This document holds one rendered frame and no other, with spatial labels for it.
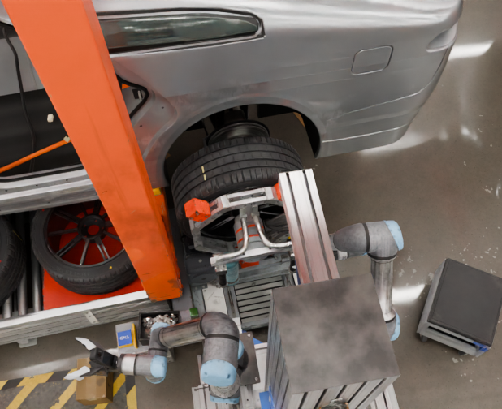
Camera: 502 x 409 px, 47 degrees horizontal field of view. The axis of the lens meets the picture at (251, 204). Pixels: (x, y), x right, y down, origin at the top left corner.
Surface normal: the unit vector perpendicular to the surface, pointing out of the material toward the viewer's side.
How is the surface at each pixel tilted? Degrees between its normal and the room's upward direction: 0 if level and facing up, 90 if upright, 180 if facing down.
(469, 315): 0
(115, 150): 90
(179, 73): 81
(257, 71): 90
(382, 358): 0
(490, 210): 0
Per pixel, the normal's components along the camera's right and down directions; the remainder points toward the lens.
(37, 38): 0.21, 0.86
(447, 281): 0.00, -0.47
